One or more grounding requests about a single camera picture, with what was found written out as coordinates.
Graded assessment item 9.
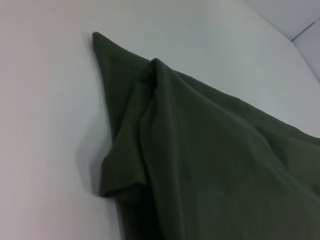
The dark green t-shirt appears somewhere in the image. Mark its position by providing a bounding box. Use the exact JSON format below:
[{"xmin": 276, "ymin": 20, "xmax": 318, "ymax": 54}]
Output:
[{"xmin": 91, "ymin": 31, "xmax": 320, "ymax": 240}]

